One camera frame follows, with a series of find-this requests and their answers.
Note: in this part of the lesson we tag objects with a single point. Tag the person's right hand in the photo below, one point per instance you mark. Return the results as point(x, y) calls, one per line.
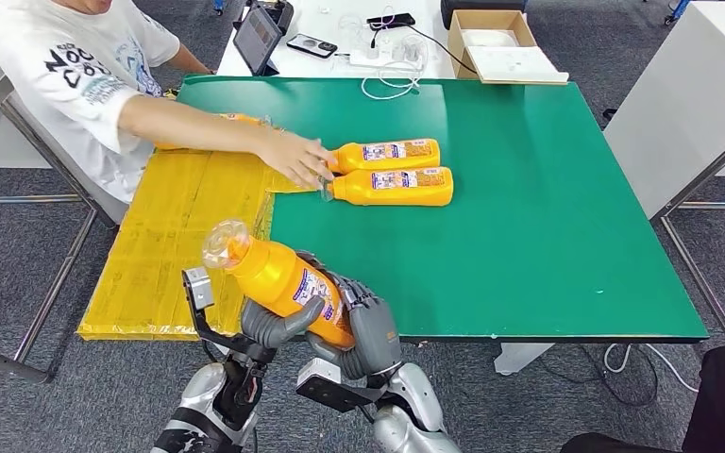
point(297, 159)

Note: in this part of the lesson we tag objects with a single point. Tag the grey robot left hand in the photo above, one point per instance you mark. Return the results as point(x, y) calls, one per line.
point(275, 328)

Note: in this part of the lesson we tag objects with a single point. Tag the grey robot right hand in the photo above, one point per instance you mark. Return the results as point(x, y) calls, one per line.
point(375, 331)

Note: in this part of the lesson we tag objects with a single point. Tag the orange detergent bottle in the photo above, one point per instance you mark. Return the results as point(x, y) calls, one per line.
point(394, 197)
point(394, 166)
point(247, 120)
point(275, 275)

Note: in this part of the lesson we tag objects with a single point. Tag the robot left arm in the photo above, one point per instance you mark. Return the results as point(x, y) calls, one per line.
point(203, 400)

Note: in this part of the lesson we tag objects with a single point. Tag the white power strip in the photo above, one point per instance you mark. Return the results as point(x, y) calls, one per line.
point(366, 59)

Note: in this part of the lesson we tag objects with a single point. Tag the black tablet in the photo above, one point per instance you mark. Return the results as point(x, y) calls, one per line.
point(257, 35)

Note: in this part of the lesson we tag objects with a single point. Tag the yellow taped cardboard sheet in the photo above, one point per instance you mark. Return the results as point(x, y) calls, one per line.
point(168, 250)

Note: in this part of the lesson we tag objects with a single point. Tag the black electronic device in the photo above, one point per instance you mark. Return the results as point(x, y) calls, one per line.
point(282, 12)

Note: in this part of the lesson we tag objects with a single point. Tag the white charger adapter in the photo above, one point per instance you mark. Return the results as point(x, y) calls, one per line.
point(410, 47)

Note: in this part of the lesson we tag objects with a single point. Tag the blue metal rack foot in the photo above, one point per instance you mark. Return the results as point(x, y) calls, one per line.
point(678, 9)
point(217, 5)

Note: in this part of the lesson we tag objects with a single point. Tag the brown cardboard box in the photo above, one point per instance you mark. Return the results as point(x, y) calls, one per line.
point(457, 54)

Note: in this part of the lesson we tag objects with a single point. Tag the green work table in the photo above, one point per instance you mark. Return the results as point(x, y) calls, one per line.
point(525, 187)

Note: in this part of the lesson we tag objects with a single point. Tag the white packing insert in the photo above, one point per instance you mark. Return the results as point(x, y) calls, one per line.
point(488, 37)

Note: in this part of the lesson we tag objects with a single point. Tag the white box lid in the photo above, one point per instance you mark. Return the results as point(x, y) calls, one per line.
point(516, 64)

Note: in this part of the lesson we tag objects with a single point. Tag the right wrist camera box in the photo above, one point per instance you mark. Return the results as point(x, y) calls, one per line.
point(331, 391)

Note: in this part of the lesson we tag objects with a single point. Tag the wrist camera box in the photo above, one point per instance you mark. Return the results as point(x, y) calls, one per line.
point(331, 391)
point(198, 291)

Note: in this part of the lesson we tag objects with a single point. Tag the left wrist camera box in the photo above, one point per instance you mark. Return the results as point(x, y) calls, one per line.
point(198, 291)

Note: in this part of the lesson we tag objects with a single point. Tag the black smartphone round camera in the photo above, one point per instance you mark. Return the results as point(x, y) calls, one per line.
point(311, 45)

